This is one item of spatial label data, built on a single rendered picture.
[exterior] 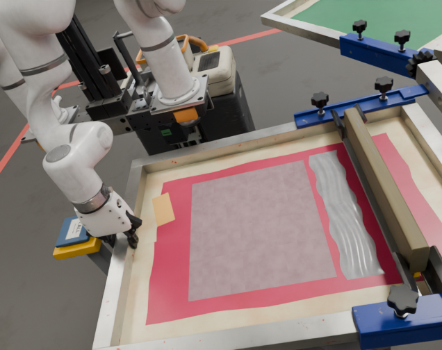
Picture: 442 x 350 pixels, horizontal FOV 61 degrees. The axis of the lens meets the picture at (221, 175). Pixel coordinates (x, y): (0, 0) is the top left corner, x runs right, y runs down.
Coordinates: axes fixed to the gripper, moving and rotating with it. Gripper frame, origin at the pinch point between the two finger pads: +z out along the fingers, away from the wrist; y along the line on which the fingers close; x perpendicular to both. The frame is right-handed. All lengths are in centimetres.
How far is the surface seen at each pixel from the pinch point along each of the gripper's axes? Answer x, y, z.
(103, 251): -12.0, 16.5, 17.0
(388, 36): -69, -85, 3
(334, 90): -185, -90, 98
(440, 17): -71, -103, 2
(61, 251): -6.1, 22.5, 6.6
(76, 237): -8.3, 17.7, 4.7
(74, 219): -15.3, 20.3, 4.8
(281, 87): -208, -54, 99
